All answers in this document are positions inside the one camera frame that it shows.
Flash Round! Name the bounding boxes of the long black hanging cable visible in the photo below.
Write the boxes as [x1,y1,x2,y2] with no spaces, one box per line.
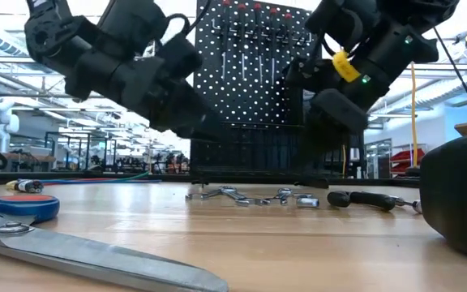
[434,28,467,133]

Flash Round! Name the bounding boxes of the blue red handled scissors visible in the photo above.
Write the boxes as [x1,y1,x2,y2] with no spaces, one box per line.
[0,193,229,292]

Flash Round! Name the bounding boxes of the black metal peg board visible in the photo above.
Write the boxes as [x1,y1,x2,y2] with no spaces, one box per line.
[195,0,316,179]

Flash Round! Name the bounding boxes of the glass door cabinet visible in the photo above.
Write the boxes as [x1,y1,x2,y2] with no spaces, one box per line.
[365,138,392,179]

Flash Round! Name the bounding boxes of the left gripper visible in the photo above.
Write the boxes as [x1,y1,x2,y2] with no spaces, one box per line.
[114,56,229,142]

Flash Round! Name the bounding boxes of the yellow hanging cable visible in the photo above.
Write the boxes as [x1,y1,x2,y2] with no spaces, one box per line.
[408,60,420,168]

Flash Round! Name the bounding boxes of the red storage bins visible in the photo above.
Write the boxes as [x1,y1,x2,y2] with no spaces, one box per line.
[390,148,427,175]

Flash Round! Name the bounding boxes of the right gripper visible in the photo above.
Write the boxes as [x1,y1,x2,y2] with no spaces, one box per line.
[296,80,388,161]

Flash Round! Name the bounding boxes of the black wire basket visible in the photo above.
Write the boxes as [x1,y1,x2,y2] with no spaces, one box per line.
[189,121,352,184]

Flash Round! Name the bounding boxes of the silver nut driver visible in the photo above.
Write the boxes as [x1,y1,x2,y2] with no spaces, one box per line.
[391,195,423,215]

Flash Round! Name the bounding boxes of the black aluminium table frame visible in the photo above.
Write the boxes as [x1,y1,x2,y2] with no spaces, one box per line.
[0,172,421,188]

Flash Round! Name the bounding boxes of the coloured wire bundle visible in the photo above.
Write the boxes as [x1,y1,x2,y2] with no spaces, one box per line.
[5,172,162,194]

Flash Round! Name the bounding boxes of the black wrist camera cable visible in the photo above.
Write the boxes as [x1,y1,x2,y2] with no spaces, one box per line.
[164,13,196,38]

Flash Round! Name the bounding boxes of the black handled pliers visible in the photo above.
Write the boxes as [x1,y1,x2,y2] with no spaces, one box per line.
[326,190,397,213]

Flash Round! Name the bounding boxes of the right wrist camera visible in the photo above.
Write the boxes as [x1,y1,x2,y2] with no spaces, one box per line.
[285,55,336,93]

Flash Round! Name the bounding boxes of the black rounded object right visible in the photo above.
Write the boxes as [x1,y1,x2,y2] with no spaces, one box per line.
[418,131,467,264]

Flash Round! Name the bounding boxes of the yellow cable label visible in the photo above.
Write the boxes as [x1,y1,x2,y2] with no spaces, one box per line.
[332,50,362,84]

